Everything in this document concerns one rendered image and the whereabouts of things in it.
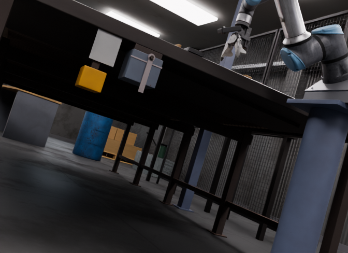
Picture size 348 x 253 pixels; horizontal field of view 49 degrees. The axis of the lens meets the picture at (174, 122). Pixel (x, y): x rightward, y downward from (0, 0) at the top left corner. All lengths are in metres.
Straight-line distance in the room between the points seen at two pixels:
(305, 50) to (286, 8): 0.19
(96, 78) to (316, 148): 0.93
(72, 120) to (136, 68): 10.23
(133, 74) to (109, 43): 0.15
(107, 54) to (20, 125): 4.97
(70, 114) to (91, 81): 10.22
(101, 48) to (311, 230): 1.10
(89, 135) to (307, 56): 5.69
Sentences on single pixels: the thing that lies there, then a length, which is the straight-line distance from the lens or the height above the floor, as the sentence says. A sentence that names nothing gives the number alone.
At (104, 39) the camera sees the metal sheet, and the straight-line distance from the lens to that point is 1.53.
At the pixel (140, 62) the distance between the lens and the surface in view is 1.54.
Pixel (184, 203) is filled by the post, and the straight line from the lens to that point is 3.92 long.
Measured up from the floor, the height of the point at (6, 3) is 0.81.
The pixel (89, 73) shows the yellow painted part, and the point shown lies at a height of 0.67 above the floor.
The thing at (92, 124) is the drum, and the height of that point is 0.61.
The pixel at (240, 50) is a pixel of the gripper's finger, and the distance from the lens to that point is 1.93.
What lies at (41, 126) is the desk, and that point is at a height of 0.32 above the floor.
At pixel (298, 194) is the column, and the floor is 0.48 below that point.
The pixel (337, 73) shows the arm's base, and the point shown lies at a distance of 1.76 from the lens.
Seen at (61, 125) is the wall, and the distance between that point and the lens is 11.65.
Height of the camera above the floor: 0.47
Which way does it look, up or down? 5 degrees up
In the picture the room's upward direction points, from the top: 17 degrees clockwise
